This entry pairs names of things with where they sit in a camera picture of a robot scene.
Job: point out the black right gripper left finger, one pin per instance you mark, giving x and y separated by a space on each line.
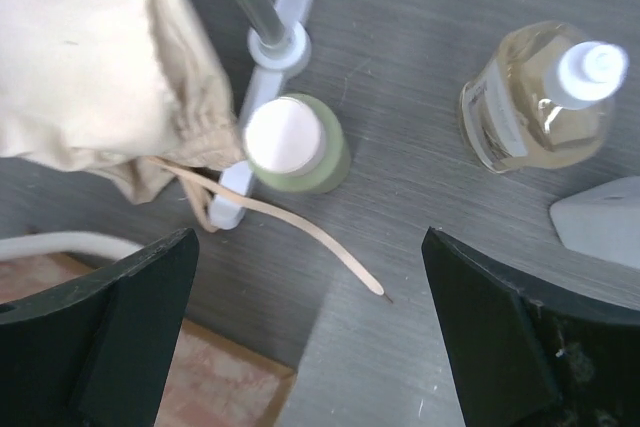
95 350

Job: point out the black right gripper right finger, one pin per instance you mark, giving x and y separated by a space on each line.
526 352

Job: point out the brown burlap canvas bag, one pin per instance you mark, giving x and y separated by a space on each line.
212 381

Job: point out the white rectangular bottle dark cap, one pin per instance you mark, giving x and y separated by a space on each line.
601 222

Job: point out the clear amber liquid bottle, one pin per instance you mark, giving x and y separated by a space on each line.
544 100

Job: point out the beige cloth trousers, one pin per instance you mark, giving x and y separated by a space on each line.
131 90

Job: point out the green bottle cream cap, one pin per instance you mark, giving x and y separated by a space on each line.
296 144

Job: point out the white metal clothes rack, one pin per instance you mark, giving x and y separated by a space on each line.
281 48

